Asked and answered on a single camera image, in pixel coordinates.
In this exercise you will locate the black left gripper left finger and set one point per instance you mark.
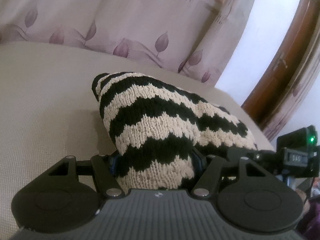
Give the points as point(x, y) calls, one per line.
point(66, 196)

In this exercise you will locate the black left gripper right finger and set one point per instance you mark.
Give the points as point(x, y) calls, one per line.
point(248, 196)

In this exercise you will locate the black white striped knit sweater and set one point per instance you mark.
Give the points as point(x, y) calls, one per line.
point(156, 126)

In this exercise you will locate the pink floral leaf curtain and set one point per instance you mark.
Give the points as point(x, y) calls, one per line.
point(195, 38)

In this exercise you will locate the brown wooden furniture frame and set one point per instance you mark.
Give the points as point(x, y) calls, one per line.
point(288, 77)

